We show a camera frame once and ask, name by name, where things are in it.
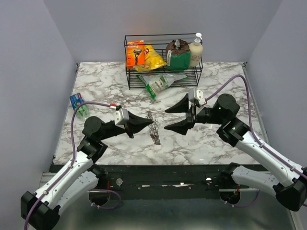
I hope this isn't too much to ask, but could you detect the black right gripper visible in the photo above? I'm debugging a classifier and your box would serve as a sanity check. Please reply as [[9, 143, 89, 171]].
[[164, 92, 225, 136]]

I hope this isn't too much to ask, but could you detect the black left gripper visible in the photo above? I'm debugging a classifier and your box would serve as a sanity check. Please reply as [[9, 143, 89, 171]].
[[99, 110, 154, 141]]

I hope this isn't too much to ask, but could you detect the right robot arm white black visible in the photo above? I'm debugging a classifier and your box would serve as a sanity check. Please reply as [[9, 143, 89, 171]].
[[165, 91, 307, 211]]

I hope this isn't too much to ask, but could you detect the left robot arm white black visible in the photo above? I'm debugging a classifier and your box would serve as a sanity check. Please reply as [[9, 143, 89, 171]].
[[21, 108, 153, 230]]

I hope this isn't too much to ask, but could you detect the green white plastic pouch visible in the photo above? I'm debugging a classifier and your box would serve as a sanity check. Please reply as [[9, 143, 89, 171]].
[[137, 73, 187, 100]]

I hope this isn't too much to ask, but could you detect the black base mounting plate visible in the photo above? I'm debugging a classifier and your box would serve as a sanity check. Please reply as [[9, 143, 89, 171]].
[[49, 164, 280, 201]]

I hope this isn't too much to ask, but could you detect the brown green bag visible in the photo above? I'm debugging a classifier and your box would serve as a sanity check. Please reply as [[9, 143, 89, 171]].
[[165, 39, 191, 72]]

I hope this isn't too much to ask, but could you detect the yellow snack bag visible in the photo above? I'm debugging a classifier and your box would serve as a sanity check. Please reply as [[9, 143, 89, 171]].
[[136, 45, 167, 72]]

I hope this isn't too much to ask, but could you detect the blue green toothpaste box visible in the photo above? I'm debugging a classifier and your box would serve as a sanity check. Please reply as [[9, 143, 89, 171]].
[[70, 93, 90, 119]]

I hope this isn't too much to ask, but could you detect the orange razor package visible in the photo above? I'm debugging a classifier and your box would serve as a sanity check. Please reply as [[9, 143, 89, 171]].
[[126, 40, 145, 69]]

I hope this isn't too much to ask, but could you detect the cream lotion pump bottle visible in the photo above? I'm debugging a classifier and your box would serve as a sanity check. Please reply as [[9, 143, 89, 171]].
[[189, 33, 203, 67]]

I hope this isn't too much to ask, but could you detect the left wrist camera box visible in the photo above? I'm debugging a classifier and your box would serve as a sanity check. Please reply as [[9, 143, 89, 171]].
[[114, 105, 130, 126]]

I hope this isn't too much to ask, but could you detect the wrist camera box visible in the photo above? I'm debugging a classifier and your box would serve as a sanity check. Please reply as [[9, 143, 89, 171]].
[[188, 88, 207, 107], [114, 105, 130, 126]]

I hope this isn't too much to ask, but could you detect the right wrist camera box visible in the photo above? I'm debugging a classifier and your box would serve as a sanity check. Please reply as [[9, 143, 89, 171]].
[[188, 88, 207, 107]]

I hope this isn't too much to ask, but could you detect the black wire shelf rack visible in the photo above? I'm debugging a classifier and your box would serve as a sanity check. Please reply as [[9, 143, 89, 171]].
[[124, 33, 203, 90]]

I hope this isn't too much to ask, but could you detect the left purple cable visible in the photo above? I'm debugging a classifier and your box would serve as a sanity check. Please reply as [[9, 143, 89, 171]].
[[23, 101, 122, 230]]

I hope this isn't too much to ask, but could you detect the purple cable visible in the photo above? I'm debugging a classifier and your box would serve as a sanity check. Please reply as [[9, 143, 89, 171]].
[[23, 101, 122, 230], [203, 74, 307, 208]]

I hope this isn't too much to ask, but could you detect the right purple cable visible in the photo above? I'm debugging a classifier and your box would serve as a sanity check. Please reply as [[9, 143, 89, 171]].
[[203, 74, 307, 208]]

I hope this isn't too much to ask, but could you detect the aluminium rail frame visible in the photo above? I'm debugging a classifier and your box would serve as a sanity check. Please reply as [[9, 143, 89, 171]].
[[38, 173, 303, 230]]

